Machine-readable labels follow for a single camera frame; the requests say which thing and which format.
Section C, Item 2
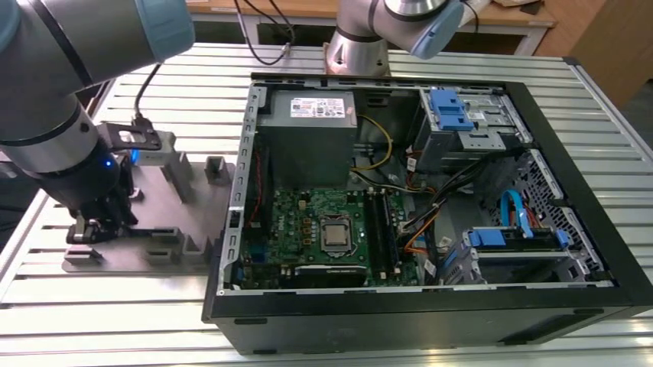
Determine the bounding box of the red wire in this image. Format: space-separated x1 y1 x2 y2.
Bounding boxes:
254 147 270 226

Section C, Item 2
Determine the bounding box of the metal disk bay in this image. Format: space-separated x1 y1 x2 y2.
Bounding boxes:
441 229 588 286

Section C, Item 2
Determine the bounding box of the black RAM slot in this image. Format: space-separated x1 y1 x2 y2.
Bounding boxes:
366 187 390 277

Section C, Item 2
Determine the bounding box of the green motherboard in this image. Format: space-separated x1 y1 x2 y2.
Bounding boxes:
240 187 425 288

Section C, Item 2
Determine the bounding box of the silver CPU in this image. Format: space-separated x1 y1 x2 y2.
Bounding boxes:
322 223 354 248

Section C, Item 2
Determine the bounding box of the black graphics card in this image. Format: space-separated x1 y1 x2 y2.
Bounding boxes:
285 262 370 288

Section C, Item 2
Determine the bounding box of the metal drive cage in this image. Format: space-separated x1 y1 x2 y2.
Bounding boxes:
416 86 535 164

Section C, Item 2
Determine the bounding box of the black PC case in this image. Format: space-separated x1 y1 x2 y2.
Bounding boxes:
202 70 653 355

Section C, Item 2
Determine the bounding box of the grey parts rack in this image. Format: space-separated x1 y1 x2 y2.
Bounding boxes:
61 151 240 274

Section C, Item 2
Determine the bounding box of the yellow wire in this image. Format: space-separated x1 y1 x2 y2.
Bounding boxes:
356 114 396 170

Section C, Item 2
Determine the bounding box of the blue wire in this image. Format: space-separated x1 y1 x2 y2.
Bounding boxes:
501 190 535 239

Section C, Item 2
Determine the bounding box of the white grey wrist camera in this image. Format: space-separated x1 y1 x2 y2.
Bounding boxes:
117 128 178 167

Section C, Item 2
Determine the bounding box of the black wire bundle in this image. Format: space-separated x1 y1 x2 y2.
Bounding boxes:
430 151 517 230

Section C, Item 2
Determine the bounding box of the grey power supply unit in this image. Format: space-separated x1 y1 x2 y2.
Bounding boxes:
258 89 358 192

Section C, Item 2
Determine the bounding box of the blue drive carrier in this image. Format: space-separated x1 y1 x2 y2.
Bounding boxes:
428 88 475 132

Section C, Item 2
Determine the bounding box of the brown wooden cabinet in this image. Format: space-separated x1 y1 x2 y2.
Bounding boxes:
535 0 653 112

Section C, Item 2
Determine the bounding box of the CPU socket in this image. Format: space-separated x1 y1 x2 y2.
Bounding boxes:
317 216 360 258

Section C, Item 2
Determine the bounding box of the orange wire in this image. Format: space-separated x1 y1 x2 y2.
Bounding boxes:
405 223 441 256

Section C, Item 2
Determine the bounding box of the black cable silver plug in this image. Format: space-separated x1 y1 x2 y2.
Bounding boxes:
233 0 298 66

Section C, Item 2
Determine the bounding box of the hard disk in blue carrier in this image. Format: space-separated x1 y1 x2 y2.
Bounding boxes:
467 226 572 254

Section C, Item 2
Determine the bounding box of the wooden desk white frame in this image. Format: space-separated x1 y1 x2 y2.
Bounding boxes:
189 0 557 57

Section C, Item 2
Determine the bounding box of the black camera cable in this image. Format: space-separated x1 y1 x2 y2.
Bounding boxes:
133 63 165 127

